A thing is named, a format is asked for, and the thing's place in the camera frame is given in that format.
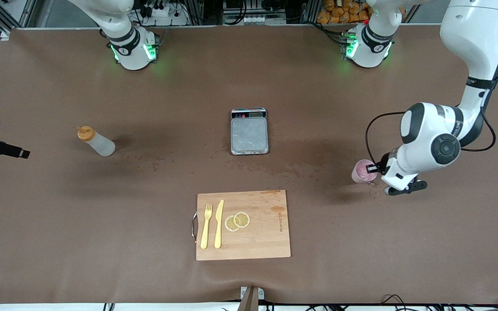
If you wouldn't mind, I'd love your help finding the pink cup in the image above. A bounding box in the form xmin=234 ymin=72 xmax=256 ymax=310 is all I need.
xmin=351 ymin=159 xmax=378 ymax=184

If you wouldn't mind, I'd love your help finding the sauce bottle with orange cap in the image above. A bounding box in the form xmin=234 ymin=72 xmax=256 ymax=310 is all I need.
xmin=77 ymin=126 xmax=116 ymax=157

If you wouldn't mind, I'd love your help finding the brown table mat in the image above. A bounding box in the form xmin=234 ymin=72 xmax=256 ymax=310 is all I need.
xmin=0 ymin=25 xmax=498 ymax=305

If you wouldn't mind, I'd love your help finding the silver kitchen scale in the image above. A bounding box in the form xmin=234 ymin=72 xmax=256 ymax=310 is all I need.
xmin=230 ymin=108 xmax=270 ymax=156

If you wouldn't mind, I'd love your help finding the orange snack packets pile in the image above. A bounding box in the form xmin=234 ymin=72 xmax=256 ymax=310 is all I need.
xmin=317 ymin=0 xmax=373 ymax=24

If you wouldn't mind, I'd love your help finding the yellow plastic knife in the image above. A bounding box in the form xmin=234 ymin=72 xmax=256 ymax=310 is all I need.
xmin=214 ymin=200 xmax=224 ymax=249

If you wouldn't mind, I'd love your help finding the yellow plastic fork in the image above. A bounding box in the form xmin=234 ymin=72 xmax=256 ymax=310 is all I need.
xmin=200 ymin=204 xmax=213 ymax=250

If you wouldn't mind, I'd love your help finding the grey equipment box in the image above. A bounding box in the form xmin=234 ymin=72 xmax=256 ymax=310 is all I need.
xmin=223 ymin=0 xmax=287 ymax=25

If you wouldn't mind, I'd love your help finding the white power strip with plugs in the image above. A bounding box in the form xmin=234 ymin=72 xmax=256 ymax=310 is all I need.
xmin=143 ymin=0 xmax=189 ymax=25

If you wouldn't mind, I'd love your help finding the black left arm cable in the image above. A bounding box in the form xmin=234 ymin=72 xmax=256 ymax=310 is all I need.
xmin=365 ymin=63 xmax=497 ymax=170

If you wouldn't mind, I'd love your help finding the wooden cutting board, metal handle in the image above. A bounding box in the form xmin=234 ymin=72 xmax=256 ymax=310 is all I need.
xmin=192 ymin=190 xmax=291 ymax=261

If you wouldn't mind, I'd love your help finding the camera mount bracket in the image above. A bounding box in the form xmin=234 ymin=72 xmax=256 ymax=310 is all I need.
xmin=238 ymin=286 xmax=265 ymax=311

